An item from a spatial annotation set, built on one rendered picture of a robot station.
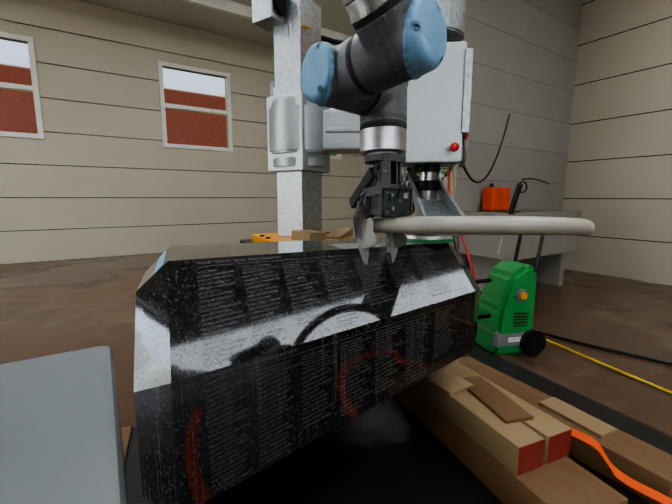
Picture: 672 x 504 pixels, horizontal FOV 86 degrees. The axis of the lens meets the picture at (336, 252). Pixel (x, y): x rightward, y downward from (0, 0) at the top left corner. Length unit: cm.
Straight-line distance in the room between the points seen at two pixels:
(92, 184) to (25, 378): 687
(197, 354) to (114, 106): 665
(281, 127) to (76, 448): 188
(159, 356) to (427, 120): 114
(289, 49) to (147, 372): 175
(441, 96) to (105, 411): 136
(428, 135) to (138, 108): 644
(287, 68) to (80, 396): 200
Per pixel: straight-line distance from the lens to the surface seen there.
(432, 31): 57
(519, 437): 144
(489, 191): 437
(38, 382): 42
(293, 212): 209
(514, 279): 254
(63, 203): 728
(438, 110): 146
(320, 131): 209
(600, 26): 636
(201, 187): 745
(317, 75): 63
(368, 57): 58
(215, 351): 97
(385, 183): 69
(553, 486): 146
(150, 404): 101
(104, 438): 31
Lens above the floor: 101
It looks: 9 degrees down
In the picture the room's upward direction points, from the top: straight up
